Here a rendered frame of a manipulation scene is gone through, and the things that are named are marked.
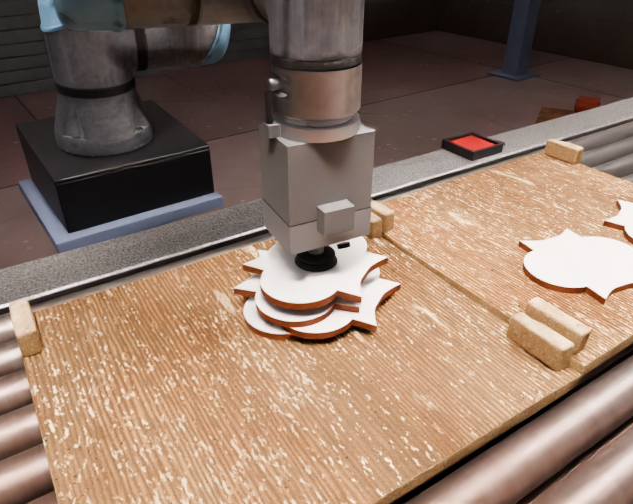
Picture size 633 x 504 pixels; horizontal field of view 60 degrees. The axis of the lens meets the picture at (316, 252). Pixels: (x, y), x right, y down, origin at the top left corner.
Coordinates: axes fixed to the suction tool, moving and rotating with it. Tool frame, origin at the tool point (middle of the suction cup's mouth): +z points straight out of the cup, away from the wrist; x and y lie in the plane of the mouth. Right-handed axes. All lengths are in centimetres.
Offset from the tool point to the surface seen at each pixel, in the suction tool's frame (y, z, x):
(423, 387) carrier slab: 2.1, 3.1, -15.9
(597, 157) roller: 63, 5, 16
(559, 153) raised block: 52, 2, 15
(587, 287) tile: 25.6, 2.4, -12.7
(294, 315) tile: -4.8, 0.6, -5.0
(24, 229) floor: -42, 97, 222
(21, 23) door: -19, 44, 473
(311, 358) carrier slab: -4.7, 3.1, -8.4
